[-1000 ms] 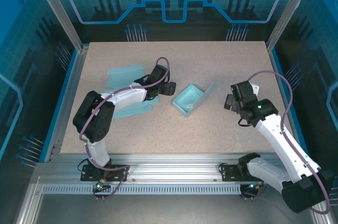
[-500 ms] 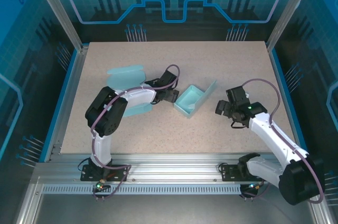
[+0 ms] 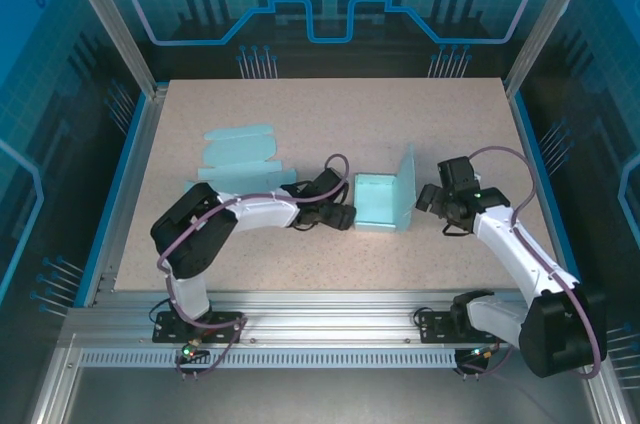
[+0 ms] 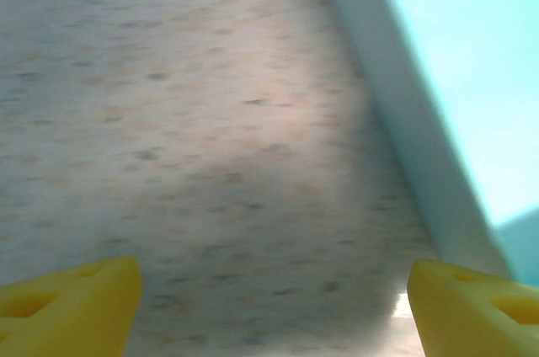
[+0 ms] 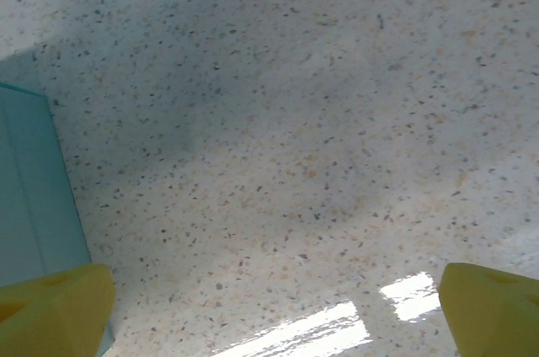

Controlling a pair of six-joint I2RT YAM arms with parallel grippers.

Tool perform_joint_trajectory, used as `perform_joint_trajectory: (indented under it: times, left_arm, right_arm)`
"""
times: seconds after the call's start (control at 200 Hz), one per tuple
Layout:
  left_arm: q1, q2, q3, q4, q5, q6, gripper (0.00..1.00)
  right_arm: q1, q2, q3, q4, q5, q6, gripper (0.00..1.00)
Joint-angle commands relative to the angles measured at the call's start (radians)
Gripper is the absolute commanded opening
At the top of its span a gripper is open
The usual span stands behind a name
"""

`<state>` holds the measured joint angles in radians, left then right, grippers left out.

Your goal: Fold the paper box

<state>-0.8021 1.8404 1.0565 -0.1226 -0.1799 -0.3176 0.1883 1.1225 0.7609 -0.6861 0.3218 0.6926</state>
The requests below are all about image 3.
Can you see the light blue paper box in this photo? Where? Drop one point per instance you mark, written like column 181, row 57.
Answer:
column 375, row 204
column 235, row 149

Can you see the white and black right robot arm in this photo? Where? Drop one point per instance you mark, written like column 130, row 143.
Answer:
column 520, row 249

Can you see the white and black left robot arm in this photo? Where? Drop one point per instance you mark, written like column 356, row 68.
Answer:
column 260, row 211

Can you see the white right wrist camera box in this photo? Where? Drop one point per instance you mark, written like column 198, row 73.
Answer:
column 477, row 178

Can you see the aluminium frame rail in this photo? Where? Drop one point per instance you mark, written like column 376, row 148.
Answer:
column 325, row 314

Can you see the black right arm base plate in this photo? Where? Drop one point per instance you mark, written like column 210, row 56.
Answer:
column 432, row 329

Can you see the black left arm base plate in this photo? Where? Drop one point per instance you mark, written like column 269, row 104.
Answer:
column 220, row 326

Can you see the aluminium side rail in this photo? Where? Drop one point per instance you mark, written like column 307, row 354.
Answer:
column 133, row 194

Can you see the aluminium frame post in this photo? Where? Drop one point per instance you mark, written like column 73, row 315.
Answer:
column 122, row 29
column 551, row 19

